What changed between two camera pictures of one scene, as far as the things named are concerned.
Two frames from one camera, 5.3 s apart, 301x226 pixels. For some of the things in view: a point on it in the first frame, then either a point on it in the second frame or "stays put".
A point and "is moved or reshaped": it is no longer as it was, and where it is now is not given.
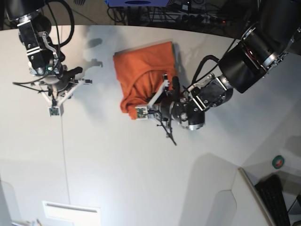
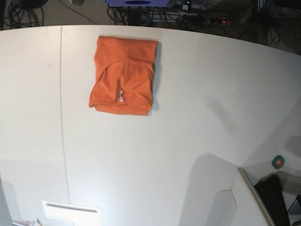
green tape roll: [278, 162] stays put
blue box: [137, 3] stays put
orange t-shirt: [140, 71] is moved or reshaped
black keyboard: [270, 189] stays put
